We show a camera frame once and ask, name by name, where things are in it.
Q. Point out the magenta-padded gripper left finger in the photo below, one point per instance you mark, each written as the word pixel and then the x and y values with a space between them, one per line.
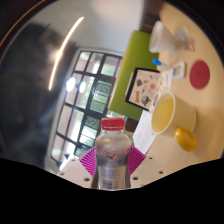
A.
pixel 75 171

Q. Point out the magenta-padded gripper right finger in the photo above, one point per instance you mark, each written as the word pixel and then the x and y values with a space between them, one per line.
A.
pixel 146 170

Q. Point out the clear red-capped drink bottle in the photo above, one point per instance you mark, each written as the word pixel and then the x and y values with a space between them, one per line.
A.
pixel 111 156

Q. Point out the white paper sheet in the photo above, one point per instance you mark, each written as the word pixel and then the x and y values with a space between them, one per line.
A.
pixel 143 133

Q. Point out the pale yellow mug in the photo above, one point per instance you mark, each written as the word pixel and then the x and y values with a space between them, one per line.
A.
pixel 181 115

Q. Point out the black-framed sticker-covered board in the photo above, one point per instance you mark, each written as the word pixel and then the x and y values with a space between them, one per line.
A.
pixel 143 88

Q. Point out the group of pendant lamps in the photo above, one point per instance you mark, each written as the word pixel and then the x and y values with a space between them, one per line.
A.
pixel 70 84

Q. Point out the white printed sticker sheet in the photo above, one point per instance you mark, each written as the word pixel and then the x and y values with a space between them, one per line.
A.
pixel 165 83

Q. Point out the small white flat card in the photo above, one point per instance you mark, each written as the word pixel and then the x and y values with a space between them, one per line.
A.
pixel 179 70

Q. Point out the small blue-capped tube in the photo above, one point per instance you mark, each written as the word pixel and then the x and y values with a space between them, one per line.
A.
pixel 160 63

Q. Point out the flat round red coaster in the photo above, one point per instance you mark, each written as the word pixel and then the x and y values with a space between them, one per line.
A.
pixel 199 74

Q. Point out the green upholstered bench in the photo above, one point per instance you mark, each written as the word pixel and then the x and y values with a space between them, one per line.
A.
pixel 133 56

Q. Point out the curved strip ceiling light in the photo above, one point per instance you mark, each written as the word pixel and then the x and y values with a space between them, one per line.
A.
pixel 63 51

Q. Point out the white ceramic bowl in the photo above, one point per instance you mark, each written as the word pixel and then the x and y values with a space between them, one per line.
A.
pixel 161 38

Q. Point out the small white packet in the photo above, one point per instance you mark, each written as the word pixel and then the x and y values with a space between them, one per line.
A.
pixel 186 38

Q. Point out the large black-framed window wall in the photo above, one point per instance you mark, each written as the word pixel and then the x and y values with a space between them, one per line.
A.
pixel 96 90

